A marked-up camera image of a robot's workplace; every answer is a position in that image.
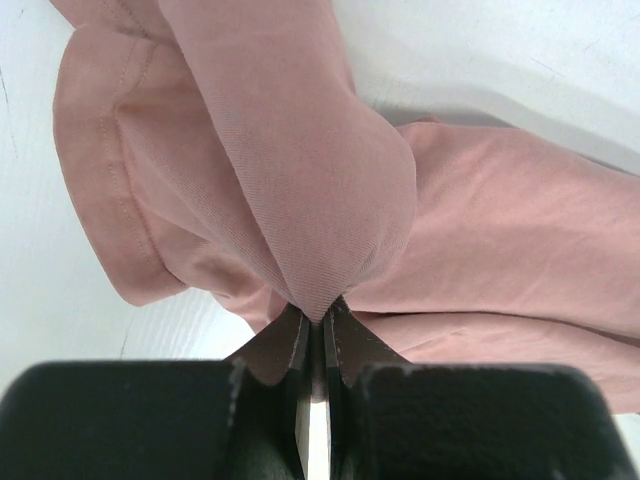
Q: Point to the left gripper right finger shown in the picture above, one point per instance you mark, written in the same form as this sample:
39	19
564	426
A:
393	419

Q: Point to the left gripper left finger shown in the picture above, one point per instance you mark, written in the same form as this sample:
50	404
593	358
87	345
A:
244	417

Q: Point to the pink t shirt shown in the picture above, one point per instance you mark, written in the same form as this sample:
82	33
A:
221	145

